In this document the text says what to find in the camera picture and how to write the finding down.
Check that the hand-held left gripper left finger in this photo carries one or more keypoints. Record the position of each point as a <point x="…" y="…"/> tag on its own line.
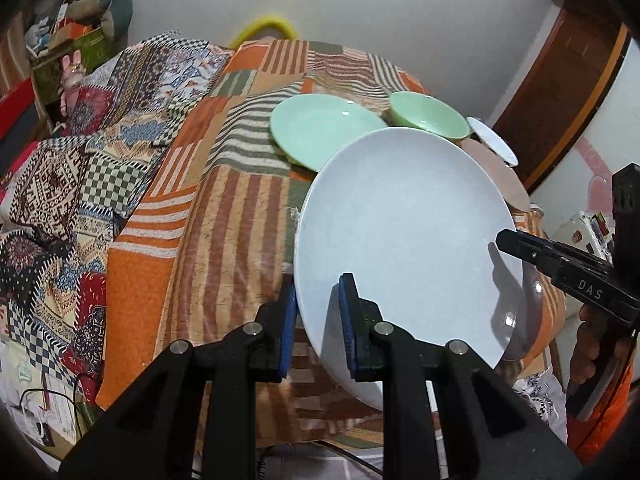
<point x="287" y="332"/>

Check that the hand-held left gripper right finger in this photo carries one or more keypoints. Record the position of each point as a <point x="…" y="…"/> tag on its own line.
<point x="347" y="320"/>

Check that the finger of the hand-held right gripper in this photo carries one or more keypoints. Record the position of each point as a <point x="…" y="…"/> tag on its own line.
<point x="535" y="255"/>

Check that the large white plate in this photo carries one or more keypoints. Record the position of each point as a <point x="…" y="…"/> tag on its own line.
<point x="400" y="220"/>

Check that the person's right forearm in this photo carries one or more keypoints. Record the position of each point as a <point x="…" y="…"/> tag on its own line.
<point x="600" y="430"/>

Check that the person's right hand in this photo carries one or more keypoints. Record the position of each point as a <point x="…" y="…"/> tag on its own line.
<point x="585" y="350"/>

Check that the white fridge with magnets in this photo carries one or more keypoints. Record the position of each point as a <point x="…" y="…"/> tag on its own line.
<point x="592" y="232"/>

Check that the pink heart sticker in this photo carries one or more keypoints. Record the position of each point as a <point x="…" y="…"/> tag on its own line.
<point x="597" y="175"/>

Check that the pink plate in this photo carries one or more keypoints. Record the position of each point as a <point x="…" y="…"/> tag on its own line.
<point x="506" y="180"/>

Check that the small white plate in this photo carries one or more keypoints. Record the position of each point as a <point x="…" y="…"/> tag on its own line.
<point x="492" y="140"/>

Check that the orange striped blanket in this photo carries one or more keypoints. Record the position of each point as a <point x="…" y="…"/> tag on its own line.
<point x="225" y="210"/>

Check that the brown wooden door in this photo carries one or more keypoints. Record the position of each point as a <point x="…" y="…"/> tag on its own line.
<point x="550" y="110"/>

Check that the green bowl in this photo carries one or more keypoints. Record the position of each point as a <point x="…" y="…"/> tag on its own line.
<point x="425" y="110"/>

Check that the green plate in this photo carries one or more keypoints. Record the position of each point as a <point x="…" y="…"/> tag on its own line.
<point x="320" y="125"/>

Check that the patchwork patterned blanket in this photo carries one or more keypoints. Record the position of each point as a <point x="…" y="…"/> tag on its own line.
<point x="75" y="185"/>

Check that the yellow foam tube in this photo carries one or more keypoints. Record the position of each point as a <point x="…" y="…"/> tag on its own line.
<point x="260" y="22"/>

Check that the pink doll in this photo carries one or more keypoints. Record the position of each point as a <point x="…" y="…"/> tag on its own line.
<point x="72" y="80"/>

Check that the green cardboard box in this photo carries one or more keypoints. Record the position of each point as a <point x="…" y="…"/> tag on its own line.
<point x="87" y="47"/>

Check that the grey-green plush toy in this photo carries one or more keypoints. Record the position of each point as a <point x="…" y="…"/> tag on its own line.
<point x="112" y="5"/>

